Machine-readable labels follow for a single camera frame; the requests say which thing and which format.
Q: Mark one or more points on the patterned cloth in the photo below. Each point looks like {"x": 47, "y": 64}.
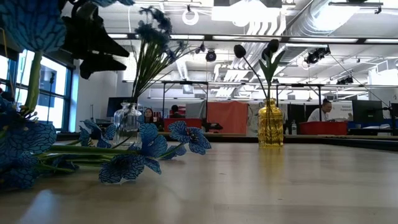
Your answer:
{"x": 253, "y": 119}

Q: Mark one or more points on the black fabric tulip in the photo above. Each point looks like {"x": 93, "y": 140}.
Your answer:
{"x": 239, "y": 51}

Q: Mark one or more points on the dark blue flower bunch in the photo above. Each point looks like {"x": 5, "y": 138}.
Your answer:
{"x": 152, "y": 34}

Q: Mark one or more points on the black light stand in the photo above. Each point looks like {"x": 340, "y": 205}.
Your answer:
{"x": 49, "y": 102}

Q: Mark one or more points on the black monitor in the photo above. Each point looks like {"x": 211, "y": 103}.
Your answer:
{"x": 367, "y": 110}
{"x": 113, "y": 105}
{"x": 395, "y": 111}

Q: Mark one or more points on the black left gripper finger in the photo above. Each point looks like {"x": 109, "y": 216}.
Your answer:
{"x": 99, "y": 65}
{"x": 102, "y": 49}

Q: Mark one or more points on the black ceiling spotlight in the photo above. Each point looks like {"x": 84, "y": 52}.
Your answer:
{"x": 211, "y": 56}

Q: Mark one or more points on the person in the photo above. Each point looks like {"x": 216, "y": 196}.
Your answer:
{"x": 149, "y": 116}
{"x": 320, "y": 113}
{"x": 175, "y": 111}

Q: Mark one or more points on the silver ventilation duct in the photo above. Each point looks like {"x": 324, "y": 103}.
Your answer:
{"x": 311, "y": 25}

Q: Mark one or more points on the white sign board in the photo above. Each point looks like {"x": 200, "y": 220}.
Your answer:
{"x": 342, "y": 110}

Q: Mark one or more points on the overhead LED light bar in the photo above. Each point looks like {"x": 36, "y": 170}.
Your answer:
{"x": 248, "y": 38}

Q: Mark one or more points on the clear glass vase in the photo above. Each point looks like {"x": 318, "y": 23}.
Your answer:
{"x": 127, "y": 124}

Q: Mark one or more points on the long wooden workbench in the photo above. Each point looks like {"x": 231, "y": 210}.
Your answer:
{"x": 236, "y": 136}

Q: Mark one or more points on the yellow glass vase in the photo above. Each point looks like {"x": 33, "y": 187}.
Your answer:
{"x": 270, "y": 124}

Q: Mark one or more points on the black spotlight cluster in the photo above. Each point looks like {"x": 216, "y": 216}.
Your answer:
{"x": 315, "y": 56}

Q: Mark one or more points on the black metal station frame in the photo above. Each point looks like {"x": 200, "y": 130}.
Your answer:
{"x": 319, "y": 93}
{"x": 164, "y": 93}

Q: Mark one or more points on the orange cloth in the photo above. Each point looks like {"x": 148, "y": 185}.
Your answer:
{"x": 228, "y": 116}

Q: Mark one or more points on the grey panel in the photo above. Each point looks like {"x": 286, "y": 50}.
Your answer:
{"x": 195, "y": 109}

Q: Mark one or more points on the clear water bottle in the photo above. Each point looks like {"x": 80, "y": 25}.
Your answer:
{"x": 293, "y": 127}

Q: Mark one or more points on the long red plastic bin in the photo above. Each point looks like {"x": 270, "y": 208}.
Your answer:
{"x": 323, "y": 128}

